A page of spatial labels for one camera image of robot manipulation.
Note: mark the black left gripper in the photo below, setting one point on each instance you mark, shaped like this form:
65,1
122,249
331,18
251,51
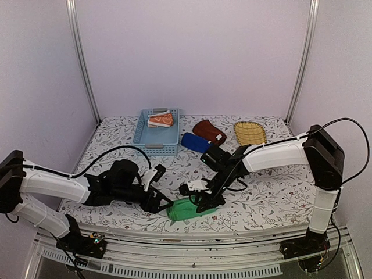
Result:
154,207

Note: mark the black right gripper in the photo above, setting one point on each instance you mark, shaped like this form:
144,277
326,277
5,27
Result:
208,201

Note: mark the green towel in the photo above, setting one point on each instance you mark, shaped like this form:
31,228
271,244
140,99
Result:
184,209

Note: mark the orange bunny pattern towel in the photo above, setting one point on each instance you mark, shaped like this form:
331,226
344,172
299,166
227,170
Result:
162,119

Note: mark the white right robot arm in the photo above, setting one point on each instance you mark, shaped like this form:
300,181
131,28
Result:
291,181

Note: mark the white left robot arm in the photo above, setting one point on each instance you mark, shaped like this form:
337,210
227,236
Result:
21,179

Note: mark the light blue plastic basket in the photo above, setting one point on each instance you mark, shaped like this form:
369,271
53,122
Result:
157,141

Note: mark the blue rolled towel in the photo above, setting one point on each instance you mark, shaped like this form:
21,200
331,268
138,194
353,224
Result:
195,143

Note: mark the brown rolled towel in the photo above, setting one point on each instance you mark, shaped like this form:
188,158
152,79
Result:
208,131

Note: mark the yellow woven bamboo tray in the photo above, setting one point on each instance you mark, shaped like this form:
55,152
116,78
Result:
250,133

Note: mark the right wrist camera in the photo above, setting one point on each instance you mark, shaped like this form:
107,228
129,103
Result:
193,187

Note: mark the aluminium front rail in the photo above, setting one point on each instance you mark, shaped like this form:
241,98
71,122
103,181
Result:
242,254

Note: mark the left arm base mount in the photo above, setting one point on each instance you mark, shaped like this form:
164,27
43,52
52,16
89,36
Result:
93,245

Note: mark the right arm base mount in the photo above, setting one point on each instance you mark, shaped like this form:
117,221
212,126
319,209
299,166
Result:
311,243

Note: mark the left aluminium frame post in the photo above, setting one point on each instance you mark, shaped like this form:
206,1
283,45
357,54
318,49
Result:
78,45

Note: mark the aluminium frame post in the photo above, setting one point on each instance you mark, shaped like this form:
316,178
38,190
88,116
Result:
309,36
78,45

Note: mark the right aluminium frame post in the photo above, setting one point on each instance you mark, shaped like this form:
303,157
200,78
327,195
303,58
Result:
309,36

